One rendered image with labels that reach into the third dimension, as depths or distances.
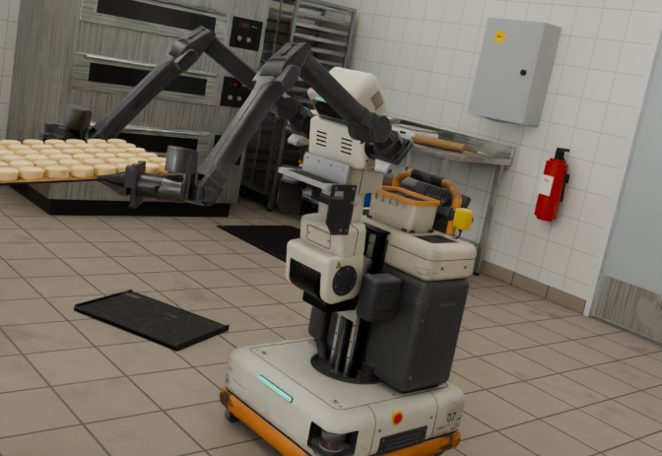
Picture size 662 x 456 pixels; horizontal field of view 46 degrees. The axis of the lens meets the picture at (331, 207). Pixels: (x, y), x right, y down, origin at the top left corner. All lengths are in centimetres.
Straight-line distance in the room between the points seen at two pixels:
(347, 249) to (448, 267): 36
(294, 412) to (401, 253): 63
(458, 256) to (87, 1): 339
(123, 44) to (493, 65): 257
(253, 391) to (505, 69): 355
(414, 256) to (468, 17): 387
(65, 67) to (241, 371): 303
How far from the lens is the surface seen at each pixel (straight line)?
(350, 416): 251
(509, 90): 564
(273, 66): 199
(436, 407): 278
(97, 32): 539
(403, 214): 267
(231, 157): 188
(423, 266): 255
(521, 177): 576
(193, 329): 370
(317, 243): 255
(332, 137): 248
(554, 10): 579
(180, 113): 573
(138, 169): 181
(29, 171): 181
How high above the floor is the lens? 133
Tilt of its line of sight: 10 degrees down
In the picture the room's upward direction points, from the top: 11 degrees clockwise
